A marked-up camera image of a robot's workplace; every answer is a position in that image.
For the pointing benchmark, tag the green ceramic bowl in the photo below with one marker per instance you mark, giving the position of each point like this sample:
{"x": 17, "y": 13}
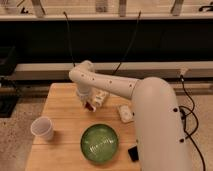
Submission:
{"x": 99, "y": 143}

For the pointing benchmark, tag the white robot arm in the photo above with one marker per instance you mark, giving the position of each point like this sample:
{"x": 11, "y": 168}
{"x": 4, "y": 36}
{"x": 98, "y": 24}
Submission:
{"x": 160, "y": 135}

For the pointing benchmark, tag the black rectangular block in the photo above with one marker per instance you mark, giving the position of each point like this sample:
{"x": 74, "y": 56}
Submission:
{"x": 133, "y": 153}

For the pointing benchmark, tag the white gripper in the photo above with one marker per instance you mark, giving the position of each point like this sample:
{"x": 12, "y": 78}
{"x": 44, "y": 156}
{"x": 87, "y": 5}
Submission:
{"x": 85, "y": 94}

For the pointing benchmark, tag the red pepper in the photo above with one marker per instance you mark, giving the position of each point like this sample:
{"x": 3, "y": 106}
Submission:
{"x": 89, "y": 107}

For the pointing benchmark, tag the small white bottle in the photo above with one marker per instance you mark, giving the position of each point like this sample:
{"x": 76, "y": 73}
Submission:
{"x": 99, "y": 98}

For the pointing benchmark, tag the white paper cup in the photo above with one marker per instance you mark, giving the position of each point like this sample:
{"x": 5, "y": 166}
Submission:
{"x": 42, "y": 127}

